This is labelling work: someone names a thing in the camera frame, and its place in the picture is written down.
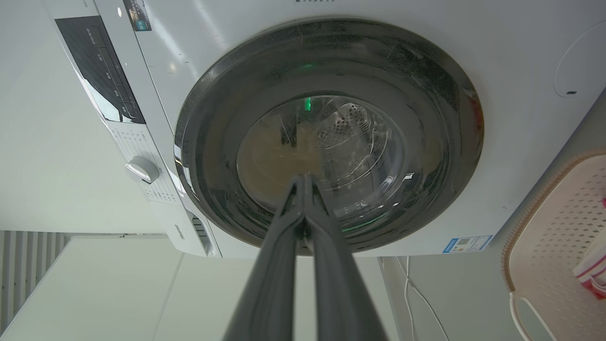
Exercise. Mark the white slatted panel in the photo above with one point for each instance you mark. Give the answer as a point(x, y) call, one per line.
point(26, 267)

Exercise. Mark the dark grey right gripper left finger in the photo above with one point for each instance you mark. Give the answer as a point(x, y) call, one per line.
point(272, 279)

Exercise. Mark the dark round washing machine door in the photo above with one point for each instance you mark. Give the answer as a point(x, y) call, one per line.
point(331, 132)

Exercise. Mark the red and white striped cloth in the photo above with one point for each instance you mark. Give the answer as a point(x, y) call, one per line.
point(594, 267)

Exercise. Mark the silver washing machine control knob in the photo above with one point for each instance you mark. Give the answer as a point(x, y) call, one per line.
point(141, 169)

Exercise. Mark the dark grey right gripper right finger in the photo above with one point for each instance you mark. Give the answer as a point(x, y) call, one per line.
point(338, 279)

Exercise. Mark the pink perforated laundry basket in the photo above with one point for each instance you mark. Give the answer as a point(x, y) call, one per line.
point(558, 246)

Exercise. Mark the white front-load washing machine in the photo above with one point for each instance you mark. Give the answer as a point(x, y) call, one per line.
point(497, 94)

